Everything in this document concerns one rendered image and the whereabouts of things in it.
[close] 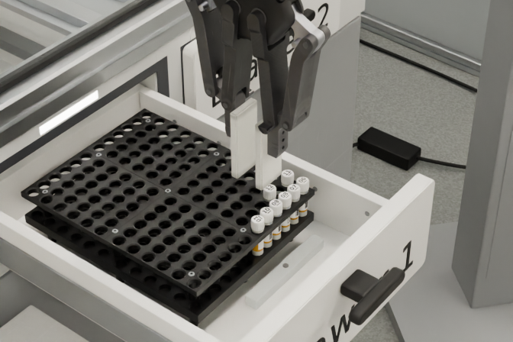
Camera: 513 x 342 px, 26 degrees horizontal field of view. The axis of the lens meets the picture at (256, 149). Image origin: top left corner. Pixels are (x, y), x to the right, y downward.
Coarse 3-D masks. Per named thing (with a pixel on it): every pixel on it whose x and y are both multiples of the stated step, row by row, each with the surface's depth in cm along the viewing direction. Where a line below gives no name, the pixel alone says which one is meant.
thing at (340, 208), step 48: (144, 96) 121; (48, 144) 114; (0, 192) 110; (336, 192) 109; (0, 240) 106; (48, 240) 102; (336, 240) 111; (48, 288) 104; (96, 288) 99; (240, 288) 106; (288, 288) 106; (144, 336) 97; (192, 336) 93; (240, 336) 101
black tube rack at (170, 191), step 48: (96, 144) 113; (144, 144) 113; (192, 144) 113; (48, 192) 107; (96, 192) 107; (144, 192) 107; (192, 192) 107; (240, 192) 107; (96, 240) 106; (144, 240) 102; (192, 240) 106; (288, 240) 107; (144, 288) 101; (192, 288) 98
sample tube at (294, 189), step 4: (292, 184) 106; (288, 188) 106; (292, 188) 105; (296, 188) 105; (292, 192) 105; (296, 192) 105; (292, 196) 105; (296, 196) 105; (292, 200) 106; (296, 200) 106; (296, 212) 107; (292, 216) 107; (296, 216) 107; (292, 220) 107; (296, 220) 107
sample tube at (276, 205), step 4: (272, 200) 104; (276, 200) 104; (272, 204) 104; (276, 204) 104; (280, 204) 104; (272, 208) 104; (276, 208) 103; (280, 208) 104; (276, 212) 104; (280, 212) 104; (276, 216) 104; (280, 224) 105; (276, 228) 105; (280, 228) 105; (276, 232) 105; (280, 232) 106; (276, 236) 106; (280, 236) 106
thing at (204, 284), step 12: (312, 192) 107; (300, 204) 106; (288, 216) 105; (264, 228) 103; (240, 240) 102; (252, 240) 101; (228, 252) 100; (240, 252) 100; (204, 264) 99; (216, 264) 100; (228, 264) 99; (192, 276) 98; (216, 276) 98; (204, 288) 97
